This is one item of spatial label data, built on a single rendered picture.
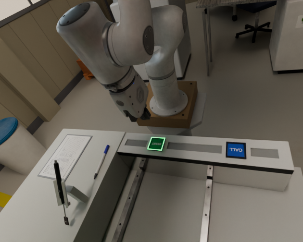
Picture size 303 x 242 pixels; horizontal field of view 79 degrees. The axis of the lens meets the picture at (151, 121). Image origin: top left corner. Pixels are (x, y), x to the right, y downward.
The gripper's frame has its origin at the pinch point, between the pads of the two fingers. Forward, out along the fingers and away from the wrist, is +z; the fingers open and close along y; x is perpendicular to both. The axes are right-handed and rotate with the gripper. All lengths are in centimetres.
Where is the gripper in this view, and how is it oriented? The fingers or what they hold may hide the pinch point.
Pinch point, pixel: (144, 114)
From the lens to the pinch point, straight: 55.8
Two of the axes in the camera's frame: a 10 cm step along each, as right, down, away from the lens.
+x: -9.2, -0.2, 4.0
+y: 2.2, -8.6, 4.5
